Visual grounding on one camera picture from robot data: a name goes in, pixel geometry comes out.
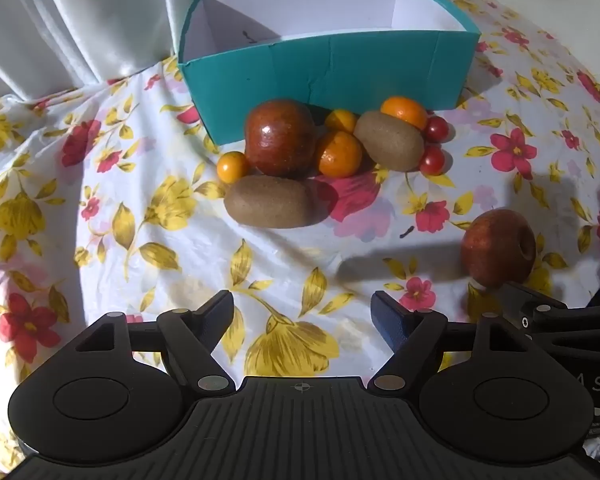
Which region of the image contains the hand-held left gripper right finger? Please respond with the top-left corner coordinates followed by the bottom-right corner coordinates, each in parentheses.
top-left (370, 290), bottom-right (531, 394)

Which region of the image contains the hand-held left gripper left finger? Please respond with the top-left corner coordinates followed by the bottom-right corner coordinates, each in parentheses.
top-left (74, 290), bottom-right (237, 394)

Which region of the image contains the small red apple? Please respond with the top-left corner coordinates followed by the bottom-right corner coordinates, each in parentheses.
top-left (461, 208), bottom-right (537, 288)

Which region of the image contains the long brown kiwi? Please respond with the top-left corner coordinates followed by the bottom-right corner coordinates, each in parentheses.
top-left (224, 175), bottom-right (326, 229)

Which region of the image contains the yellow cherry tomato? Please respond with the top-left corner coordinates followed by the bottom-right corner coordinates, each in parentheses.
top-left (216, 151), bottom-right (251, 184)

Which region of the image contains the large dark red apple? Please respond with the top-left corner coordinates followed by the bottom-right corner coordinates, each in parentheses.
top-left (244, 99), bottom-right (317, 178)

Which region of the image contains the red cherry tomato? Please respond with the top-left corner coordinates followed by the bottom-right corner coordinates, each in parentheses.
top-left (419, 146), bottom-right (447, 176)
top-left (422, 116), bottom-right (451, 143)

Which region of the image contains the teal cardboard box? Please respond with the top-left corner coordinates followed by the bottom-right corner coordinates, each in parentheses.
top-left (177, 0), bottom-right (482, 145)

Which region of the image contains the floral bed sheet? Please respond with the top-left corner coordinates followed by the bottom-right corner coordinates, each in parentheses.
top-left (0, 0), bottom-right (600, 476)

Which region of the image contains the orange mandarin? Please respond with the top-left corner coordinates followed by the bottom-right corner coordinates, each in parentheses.
top-left (324, 109), bottom-right (358, 134)
top-left (380, 96), bottom-right (428, 131)
top-left (314, 131), bottom-right (364, 177)

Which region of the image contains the short brown kiwi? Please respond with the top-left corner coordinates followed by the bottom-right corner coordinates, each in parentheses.
top-left (353, 112), bottom-right (426, 172)

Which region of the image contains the white curtain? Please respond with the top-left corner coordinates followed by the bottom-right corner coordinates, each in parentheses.
top-left (0, 0), bottom-right (536, 103)

